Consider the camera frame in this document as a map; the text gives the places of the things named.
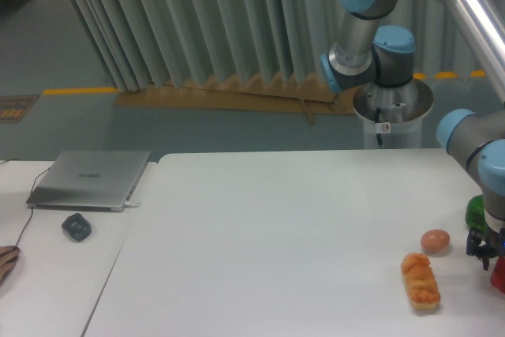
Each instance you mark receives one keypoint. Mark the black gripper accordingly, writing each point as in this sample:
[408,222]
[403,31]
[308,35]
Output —
[484,244]

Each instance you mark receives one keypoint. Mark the red bell pepper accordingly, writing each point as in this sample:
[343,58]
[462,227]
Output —
[497,278]

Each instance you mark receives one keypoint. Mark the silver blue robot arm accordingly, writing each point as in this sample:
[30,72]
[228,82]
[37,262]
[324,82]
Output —
[368,53]

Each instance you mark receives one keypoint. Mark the person's hand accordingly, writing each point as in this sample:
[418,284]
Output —
[8,260]

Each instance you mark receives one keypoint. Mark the green bell pepper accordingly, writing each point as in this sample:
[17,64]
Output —
[474,215]

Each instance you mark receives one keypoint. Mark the brown egg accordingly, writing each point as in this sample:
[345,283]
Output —
[435,241]

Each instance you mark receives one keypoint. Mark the orange bread loaf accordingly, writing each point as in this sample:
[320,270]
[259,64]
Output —
[420,283]

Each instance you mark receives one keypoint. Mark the brown cardboard sheet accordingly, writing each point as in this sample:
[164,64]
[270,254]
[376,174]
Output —
[311,97]

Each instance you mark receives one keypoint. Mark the white usb plug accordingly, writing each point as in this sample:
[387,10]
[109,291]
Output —
[131,205]

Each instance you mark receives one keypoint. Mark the pale green pleated curtain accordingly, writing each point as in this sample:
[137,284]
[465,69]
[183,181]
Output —
[143,42]

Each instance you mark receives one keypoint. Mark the silver laptop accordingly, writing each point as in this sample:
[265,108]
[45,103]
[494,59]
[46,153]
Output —
[90,180]

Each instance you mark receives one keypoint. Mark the black small gadget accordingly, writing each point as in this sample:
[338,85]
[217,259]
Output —
[77,227]

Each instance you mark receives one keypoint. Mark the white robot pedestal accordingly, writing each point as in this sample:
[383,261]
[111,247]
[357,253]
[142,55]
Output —
[392,118]

